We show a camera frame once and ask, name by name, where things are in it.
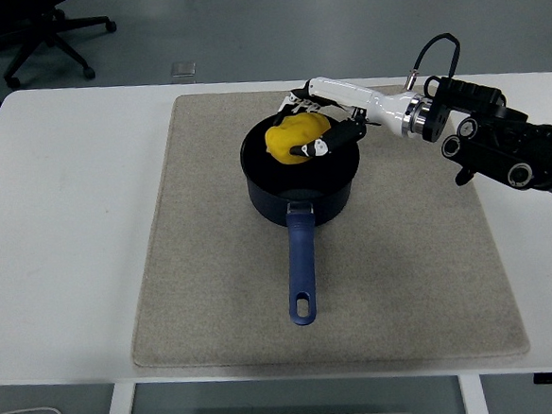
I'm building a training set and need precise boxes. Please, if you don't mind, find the black office chair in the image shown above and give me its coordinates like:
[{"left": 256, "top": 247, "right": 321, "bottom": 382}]
[{"left": 0, "top": 0, "right": 121, "bottom": 91}]

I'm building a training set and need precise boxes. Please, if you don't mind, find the silver floor socket plate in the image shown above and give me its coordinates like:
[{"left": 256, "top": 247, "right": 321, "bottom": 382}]
[{"left": 169, "top": 60, "right": 198, "bottom": 78}]

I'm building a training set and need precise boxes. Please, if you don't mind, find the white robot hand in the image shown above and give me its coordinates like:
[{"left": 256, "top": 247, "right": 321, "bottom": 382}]
[{"left": 269, "top": 70, "right": 418, "bottom": 164}]

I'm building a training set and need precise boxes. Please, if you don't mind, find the beige felt mat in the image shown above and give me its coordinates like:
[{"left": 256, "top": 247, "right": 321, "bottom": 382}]
[{"left": 113, "top": 71, "right": 532, "bottom": 383}]

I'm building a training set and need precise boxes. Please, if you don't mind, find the blue pot with handle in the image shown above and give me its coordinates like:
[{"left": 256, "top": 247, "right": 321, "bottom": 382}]
[{"left": 236, "top": 107, "right": 373, "bottom": 331}]

